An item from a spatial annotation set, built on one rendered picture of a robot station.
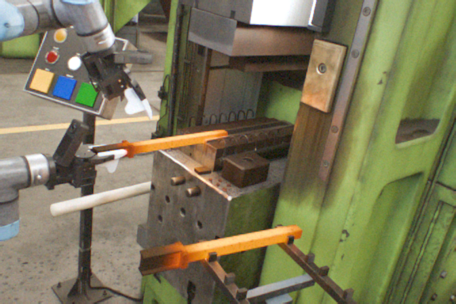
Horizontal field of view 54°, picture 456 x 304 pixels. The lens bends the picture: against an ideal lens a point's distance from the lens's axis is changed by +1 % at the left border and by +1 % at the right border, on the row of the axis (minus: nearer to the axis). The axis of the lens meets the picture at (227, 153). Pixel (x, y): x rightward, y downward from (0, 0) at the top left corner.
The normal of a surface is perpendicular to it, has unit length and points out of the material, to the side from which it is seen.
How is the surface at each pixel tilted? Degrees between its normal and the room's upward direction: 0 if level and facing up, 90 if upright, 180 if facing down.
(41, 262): 0
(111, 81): 90
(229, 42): 90
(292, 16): 90
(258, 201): 90
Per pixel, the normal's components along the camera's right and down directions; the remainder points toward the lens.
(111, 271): 0.15, -0.91
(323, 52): -0.74, 0.15
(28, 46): 0.50, 0.41
